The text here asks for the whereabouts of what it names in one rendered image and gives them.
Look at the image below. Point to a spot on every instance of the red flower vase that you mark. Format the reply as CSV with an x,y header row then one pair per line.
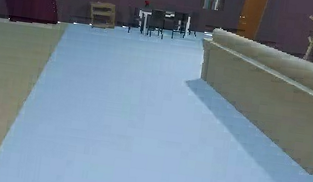
x,y
147,3

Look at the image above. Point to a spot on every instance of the small wooden shelf unit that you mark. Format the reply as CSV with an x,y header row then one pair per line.
x,y
102,14

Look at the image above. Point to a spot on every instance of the black dining chair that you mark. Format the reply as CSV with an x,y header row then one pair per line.
x,y
180,24
157,21
135,18

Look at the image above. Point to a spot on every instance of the orange room door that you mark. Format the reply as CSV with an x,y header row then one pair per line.
x,y
252,14

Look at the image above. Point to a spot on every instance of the white dining table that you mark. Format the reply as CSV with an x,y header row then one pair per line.
x,y
144,16

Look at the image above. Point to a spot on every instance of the beige sofa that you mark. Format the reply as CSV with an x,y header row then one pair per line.
x,y
273,104

